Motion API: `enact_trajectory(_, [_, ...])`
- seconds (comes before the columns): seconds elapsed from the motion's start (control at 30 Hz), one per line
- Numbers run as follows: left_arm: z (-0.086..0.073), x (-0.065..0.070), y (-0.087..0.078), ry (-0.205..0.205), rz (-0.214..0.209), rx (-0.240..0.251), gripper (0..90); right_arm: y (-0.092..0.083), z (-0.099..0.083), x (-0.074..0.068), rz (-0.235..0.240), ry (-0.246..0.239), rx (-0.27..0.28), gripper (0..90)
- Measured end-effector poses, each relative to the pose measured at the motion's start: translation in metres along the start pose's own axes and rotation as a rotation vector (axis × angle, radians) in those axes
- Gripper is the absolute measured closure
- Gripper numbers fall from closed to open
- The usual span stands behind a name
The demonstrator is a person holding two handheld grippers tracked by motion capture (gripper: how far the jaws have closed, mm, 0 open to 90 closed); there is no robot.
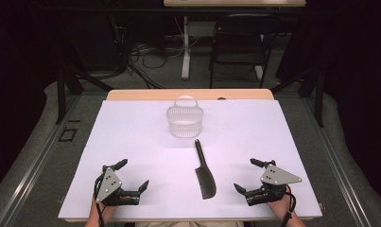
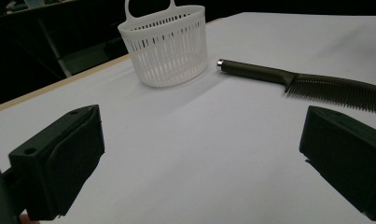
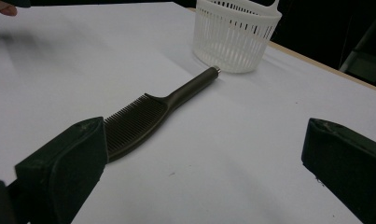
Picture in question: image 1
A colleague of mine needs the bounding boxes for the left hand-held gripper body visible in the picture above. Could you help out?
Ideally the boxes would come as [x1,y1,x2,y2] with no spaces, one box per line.
[94,165,141,207]

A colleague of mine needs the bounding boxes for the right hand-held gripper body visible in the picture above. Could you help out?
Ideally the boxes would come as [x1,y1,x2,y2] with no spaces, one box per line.
[245,159,303,207]

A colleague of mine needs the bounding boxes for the white plastic basket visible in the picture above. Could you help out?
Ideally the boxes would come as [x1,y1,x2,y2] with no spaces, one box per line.
[165,95,205,139]

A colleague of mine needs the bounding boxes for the person's left hand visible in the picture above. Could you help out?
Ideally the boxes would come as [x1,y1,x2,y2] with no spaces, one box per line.
[89,194,131,221]

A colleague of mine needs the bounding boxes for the person's right hand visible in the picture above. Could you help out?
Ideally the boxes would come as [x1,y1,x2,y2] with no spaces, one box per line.
[266,185,295,219]

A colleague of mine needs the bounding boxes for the white table mat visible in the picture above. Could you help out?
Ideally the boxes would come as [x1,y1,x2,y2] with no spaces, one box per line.
[58,99,323,221]

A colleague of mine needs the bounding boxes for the wooden table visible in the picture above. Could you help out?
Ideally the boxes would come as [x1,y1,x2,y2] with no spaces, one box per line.
[58,88,324,223]

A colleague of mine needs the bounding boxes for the black metal stand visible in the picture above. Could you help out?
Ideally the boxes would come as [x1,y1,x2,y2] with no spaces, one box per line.
[268,66,326,129]
[55,66,115,126]

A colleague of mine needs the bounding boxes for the black folding chair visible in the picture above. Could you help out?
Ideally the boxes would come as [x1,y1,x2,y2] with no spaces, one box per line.
[208,12,283,90]

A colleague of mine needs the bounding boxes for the light wooden desk top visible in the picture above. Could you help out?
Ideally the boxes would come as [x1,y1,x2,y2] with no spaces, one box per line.
[163,0,307,9]

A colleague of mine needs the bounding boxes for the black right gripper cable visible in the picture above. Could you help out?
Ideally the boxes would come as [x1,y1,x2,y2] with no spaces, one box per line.
[280,184,298,227]

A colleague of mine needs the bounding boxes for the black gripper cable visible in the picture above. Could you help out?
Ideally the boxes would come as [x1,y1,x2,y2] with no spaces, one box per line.
[280,184,298,227]
[93,174,107,227]

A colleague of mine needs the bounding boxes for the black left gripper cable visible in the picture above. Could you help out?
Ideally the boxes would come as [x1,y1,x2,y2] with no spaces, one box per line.
[93,174,107,227]

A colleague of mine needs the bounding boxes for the metal floor rail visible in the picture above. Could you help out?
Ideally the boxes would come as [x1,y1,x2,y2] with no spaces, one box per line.
[0,94,82,227]
[299,94,372,227]

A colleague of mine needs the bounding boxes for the bundle of floor cables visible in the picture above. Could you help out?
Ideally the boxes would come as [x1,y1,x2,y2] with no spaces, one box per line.
[108,15,167,90]

